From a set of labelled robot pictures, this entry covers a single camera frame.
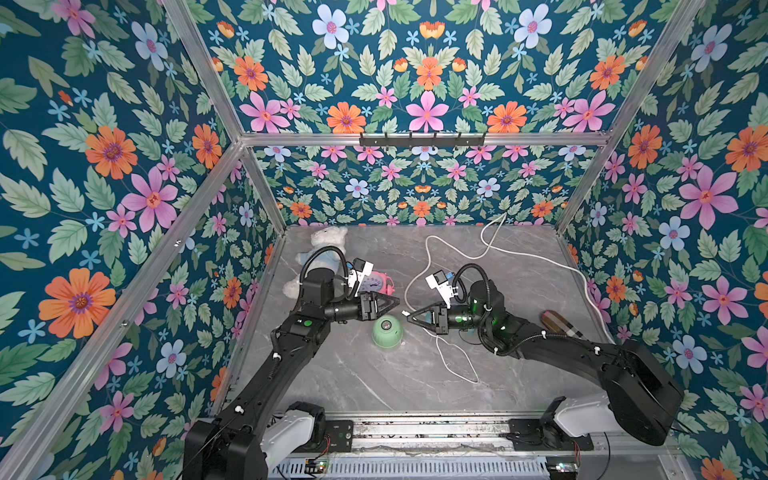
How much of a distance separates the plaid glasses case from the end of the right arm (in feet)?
1.46

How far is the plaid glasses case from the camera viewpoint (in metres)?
0.90

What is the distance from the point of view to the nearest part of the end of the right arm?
66 centimetres
